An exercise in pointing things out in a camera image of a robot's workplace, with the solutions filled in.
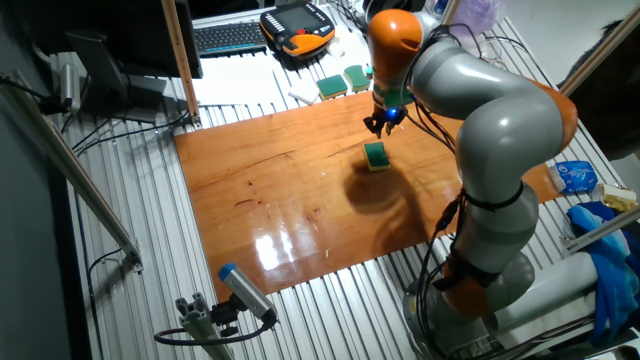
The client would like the short aluminium profile mount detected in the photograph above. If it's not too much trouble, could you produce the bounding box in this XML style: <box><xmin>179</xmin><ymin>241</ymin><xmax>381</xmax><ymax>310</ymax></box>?
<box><xmin>174</xmin><ymin>292</ymin><xmax>236</xmax><ymax>360</ymax></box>

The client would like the black computer keyboard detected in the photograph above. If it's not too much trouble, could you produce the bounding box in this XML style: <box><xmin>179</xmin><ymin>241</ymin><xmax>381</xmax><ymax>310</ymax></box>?
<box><xmin>192</xmin><ymin>20</ymin><xmax>269</xmax><ymax>57</ymax></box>

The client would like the white paper sheet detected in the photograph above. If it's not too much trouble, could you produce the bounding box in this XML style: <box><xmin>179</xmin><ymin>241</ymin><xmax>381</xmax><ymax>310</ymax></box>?
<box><xmin>192</xmin><ymin>49</ymin><xmax>296</xmax><ymax>107</ymax></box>

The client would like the blue cloth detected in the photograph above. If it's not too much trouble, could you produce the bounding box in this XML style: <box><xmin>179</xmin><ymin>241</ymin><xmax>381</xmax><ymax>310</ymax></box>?
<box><xmin>566</xmin><ymin>200</ymin><xmax>640</xmax><ymax>346</ymax></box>

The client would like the person in dark clothes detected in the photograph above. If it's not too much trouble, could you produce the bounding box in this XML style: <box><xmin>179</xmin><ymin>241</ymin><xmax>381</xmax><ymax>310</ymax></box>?
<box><xmin>557</xmin><ymin>19</ymin><xmax>640</xmax><ymax>161</ymax></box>

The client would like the glass cup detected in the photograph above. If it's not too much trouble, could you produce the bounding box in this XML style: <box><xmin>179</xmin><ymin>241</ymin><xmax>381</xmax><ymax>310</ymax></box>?
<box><xmin>475</xmin><ymin>38</ymin><xmax>503</xmax><ymax>64</ymax></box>

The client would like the yellow white packet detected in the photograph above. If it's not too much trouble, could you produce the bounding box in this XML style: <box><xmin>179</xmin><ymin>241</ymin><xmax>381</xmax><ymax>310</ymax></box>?
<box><xmin>598</xmin><ymin>182</ymin><xmax>639</xmax><ymax>213</ymax></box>

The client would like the white foam block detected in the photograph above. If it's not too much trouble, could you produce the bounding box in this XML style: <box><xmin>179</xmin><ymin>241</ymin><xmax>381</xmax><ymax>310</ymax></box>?
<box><xmin>288</xmin><ymin>82</ymin><xmax>321</xmax><ymax>106</ymax></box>

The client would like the wavy green yellow sponge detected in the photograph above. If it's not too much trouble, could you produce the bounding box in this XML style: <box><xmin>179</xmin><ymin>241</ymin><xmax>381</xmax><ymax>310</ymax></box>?
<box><xmin>342</xmin><ymin>64</ymin><xmax>372</xmax><ymax>94</ymax></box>

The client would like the silver camera with blue cap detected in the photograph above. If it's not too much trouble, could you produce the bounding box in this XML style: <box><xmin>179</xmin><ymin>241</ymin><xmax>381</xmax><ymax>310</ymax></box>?
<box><xmin>217</xmin><ymin>262</ymin><xmax>279</xmax><ymax>326</ymax></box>

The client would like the blue tissue packet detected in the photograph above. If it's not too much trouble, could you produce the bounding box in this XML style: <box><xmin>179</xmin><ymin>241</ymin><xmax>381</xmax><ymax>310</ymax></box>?
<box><xmin>548</xmin><ymin>159</ymin><xmax>600</xmax><ymax>195</ymax></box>

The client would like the black computer monitor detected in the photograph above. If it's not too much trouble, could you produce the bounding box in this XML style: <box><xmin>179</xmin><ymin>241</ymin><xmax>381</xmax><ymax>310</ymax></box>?
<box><xmin>22</xmin><ymin>0</ymin><xmax>204</xmax><ymax>124</ymax></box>

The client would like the tan frame post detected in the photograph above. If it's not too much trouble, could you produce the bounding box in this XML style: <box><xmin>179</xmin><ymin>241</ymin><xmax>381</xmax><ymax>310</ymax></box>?
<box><xmin>160</xmin><ymin>0</ymin><xmax>202</xmax><ymax>129</ymax></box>

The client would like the purple plastic bag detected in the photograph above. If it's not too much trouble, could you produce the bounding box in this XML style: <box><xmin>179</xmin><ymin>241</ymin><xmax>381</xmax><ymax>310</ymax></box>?
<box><xmin>449</xmin><ymin>0</ymin><xmax>509</xmax><ymax>36</ymax></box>

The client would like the silver depth camera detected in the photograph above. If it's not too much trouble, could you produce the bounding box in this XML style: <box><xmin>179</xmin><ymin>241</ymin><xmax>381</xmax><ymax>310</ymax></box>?
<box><xmin>58</xmin><ymin>63</ymin><xmax>83</xmax><ymax>112</ymax></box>

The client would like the orange black teach pendant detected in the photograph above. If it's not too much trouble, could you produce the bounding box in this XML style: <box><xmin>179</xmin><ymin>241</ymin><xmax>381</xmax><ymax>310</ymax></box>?
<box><xmin>258</xmin><ymin>0</ymin><xmax>337</xmax><ymax>60</ymax></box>

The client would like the glossy wooden board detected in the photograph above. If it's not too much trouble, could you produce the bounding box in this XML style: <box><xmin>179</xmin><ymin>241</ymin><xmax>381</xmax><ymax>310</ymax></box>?
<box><xmin>173</xmin><ymin>85</ymin><xmax>565</xmax><ymax>304</ymax></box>

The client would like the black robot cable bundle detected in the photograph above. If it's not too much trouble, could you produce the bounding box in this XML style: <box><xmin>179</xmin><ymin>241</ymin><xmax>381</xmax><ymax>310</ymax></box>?
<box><xmin>399</xmin><ymin>22</ymin><xmax>501</xmax><ymax>360</ymax></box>

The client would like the black camera cable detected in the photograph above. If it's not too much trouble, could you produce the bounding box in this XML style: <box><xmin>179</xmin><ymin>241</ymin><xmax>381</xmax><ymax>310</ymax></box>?
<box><xmin>153</xmin><ymin>309</ymin><xmax>279</xmax><ymax>347</ymax></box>

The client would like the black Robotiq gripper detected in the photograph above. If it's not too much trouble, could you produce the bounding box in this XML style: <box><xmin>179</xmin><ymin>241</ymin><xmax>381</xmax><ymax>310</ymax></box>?
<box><xmin>363</xmin><ymin>102</ymin><xmax>409</xmax><ymax>140</ymax></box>

